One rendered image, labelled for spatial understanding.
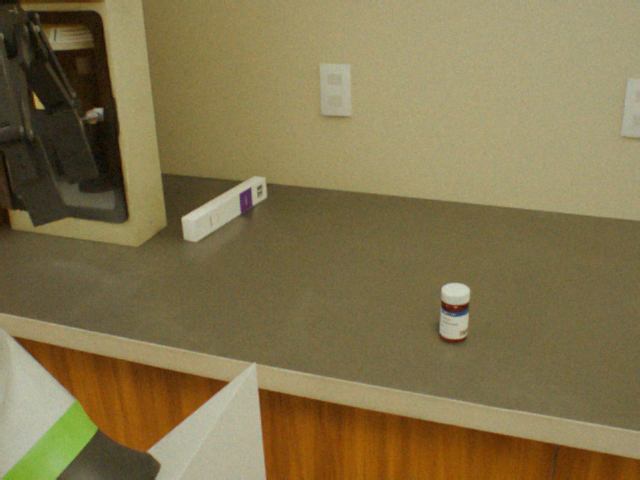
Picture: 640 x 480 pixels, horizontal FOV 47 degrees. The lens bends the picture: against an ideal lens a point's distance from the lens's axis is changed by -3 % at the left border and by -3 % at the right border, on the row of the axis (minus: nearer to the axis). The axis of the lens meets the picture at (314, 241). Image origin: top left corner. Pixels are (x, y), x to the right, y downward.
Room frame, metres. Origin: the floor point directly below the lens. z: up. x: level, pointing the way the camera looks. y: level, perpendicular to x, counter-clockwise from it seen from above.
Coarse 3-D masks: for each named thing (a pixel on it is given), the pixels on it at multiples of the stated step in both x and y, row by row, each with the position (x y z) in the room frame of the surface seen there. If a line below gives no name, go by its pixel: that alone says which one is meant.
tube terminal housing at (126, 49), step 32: (32, 0) 1.40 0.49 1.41; (64, 0) 1.37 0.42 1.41; (96, 0) 1.34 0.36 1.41; (128, 0) 1.40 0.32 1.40; (128, 32) 1.39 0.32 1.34; (128, 64) 1.38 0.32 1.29; (128, 96) 1.37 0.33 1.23; (128, 128) 1.36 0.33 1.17; (128, 160) 1.34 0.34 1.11; (128, 192) 1.34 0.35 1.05; (160, 192) 1.43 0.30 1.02; (32, 224) 1.43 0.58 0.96; (64, 224) 1.40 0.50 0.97; (96, 224) 1.37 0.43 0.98; (128, 224) 1.34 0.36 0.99; (160, 224) 1.42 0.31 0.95
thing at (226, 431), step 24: (240, 384) 0.54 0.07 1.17; (216, 408) 0.53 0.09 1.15; (240, 408) 0.53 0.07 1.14; (192, 432) 0.52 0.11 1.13; (216, 432) 0.49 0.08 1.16; (240, 432) 0.53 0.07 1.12; (168, 456) 0.51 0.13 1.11; (192, 456) 0.45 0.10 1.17; (216, 456) 0.48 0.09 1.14; (240, 456) 0.52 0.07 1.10
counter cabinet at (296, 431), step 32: (32, 352) 1.11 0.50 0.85; (64, 352) 1.08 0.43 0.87; (64, 384) 1.09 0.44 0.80; (96, 384) 1.06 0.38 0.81; (128, 384) 1.04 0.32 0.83; (160, 384) 1.01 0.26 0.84; (192, 384) 0.99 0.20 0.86; (224, 384) 0.97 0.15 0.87; (96, 416) 1.07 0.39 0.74; (128, 416) 1.04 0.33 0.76; (160, 416) 1.02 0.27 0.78; (288, 416) 0.93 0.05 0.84; (320, 416) 0.91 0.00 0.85; (352, 416) 0.89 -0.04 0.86; (384, 416) 0.87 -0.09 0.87; (288, 448) 0.93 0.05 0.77; (320, 448) 0.91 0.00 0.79; (352, 448) 0.89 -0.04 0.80; (384, 448) 0.87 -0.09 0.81; (416, 448) 0.86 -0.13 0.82; (448, 448) 0.84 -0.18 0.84; (480, 448) 0.82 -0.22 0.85; (512, 448) 0.81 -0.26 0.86; (544, 448) 0.79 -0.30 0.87; (576, 448) 0.78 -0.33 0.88
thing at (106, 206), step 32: (64, 32) 1.36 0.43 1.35; (96, 32) 1.33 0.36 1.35; (64, 64) 1.36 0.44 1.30; (96, 64) 1.34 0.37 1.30; (32, 96) 1.40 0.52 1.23; (96, 96) 1.34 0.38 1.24; (32, 128) 1.40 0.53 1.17; (96, 128) 1.34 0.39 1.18; (96, 160) 1.35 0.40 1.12; (64, 192) 1.38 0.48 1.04; (96, 192) 1.35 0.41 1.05
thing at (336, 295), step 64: (192, 192) 1.63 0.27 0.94; (320, 192) 1.60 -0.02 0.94; (0, 256) 1.32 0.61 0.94; (64, 256) 1.31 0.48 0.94; (128, 256) 1.30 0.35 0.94; (192, 256) 1.29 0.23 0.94; (256, 256) 1.27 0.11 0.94; (320, 256) 1.26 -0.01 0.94; (384, 256) 1.25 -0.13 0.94; (448, 256) 1.24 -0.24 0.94; (512, 256) 1.23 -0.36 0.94; (576, 256) 1.22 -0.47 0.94; (0, 320) 1.09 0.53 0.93; (64, 320) 1.06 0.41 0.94; (128, 320) 1.05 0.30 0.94; (192, 320) 1.05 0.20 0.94; (256, 320) 1.04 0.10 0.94; (320, 320) 1.03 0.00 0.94; (384, 320) 1.02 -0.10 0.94; (512, 320) 1.01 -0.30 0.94; (576, 320) 1.00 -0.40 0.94; (320, 384) 0.88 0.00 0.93; (384, 384) 0.85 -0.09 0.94; (448, 384) 0.85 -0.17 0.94; (512, 384) 0.84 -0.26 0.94; (576, 384) 0.83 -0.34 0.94
